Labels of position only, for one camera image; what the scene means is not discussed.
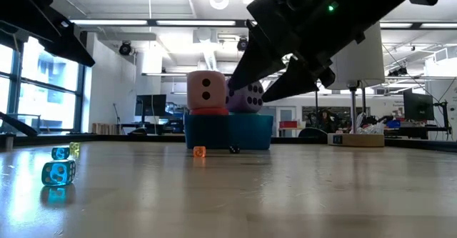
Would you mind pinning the blue plastic bin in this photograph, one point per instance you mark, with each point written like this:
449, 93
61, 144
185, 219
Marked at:
228, 134

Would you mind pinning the red box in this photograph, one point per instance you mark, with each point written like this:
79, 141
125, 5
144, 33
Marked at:
287, 124

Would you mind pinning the small black die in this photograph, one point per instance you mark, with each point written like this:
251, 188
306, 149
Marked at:
234, 149

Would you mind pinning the small light blue die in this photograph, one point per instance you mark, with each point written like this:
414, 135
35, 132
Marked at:
58, 173
60, 153

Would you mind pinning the black computer monitor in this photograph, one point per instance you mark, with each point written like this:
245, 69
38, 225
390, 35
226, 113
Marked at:
151, 105
417, 105

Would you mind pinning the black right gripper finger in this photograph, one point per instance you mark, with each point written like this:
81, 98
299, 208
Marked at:
260, 63
300, 80

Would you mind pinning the large pink foam die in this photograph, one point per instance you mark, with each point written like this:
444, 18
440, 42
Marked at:
214, 88

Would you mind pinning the black ceiling spotlight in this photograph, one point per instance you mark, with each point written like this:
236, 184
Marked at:
242, 45
125, 48

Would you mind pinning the large red foam die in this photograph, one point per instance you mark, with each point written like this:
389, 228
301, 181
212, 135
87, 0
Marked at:
209, 111

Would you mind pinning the white shade table lamp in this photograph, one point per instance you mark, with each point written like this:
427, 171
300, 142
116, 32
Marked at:
357, 63

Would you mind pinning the person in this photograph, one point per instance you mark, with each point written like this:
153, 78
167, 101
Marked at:
326, 120

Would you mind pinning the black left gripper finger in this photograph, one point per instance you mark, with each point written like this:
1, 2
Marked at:
68, 43

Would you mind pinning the small yellow-green die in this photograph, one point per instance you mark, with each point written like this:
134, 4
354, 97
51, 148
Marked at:
75, 148

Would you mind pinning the long ceiling light strip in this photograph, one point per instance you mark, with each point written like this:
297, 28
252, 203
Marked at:
107, 22

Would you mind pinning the row of wooden blocks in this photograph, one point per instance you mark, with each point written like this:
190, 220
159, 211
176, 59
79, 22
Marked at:
105, 129

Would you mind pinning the large purple foam die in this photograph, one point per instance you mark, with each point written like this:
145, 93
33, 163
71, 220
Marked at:
239, 102

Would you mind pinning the small orange die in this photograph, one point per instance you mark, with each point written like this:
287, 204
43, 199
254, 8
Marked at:
199, 151

